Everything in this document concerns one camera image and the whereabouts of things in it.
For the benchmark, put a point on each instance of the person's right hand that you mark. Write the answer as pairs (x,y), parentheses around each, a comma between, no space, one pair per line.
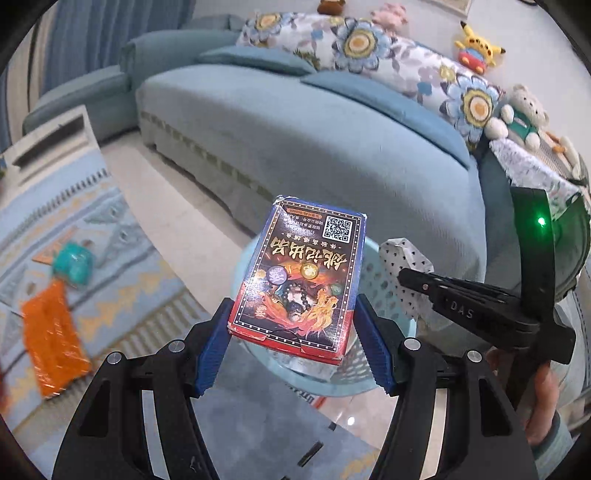
(538,413)

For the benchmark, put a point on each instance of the brown plush toy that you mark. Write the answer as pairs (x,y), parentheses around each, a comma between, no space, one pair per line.
(331,7)

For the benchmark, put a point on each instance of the blue curtains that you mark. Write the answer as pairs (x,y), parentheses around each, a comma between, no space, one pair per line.
(72,39)

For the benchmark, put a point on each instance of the pink plush toy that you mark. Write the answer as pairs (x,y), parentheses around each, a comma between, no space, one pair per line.
(391,17)

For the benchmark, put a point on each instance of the white coffee table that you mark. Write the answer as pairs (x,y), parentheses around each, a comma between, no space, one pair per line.
(73,147)

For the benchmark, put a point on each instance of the teal small packet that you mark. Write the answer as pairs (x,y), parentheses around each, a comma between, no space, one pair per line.
(73,264)

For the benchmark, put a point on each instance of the yellow pikachu plush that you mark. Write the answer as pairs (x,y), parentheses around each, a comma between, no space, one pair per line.
(475,51)

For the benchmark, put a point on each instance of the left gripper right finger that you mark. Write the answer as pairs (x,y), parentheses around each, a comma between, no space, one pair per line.
(483,437)

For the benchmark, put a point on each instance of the blue fabric sofa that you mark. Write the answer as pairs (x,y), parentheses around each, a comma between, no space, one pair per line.
(250,125)

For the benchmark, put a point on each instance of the floral back cushion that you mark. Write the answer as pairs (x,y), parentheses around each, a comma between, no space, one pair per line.
(360,46)

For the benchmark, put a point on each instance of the red card box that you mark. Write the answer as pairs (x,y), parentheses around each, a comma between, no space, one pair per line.
(299,290)

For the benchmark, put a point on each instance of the polka dot paper wrapper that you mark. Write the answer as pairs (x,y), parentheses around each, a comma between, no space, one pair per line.
(399,256)

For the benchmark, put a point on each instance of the orange foil wrapper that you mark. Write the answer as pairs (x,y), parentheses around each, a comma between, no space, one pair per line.
(51,341)

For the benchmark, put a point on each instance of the white teddy bear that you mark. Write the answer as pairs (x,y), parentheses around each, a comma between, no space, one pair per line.
(522,119)

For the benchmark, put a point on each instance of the blue patterned rug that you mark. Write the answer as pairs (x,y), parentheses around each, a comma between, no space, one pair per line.
(254,425)

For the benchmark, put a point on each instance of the blue ottoman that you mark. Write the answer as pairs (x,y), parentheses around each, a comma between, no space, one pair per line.
(106,94)

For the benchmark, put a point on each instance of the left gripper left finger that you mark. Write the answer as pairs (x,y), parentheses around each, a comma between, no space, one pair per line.
(106,437)

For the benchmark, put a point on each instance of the white lace throw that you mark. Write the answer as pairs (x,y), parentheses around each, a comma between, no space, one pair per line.
(526,170)

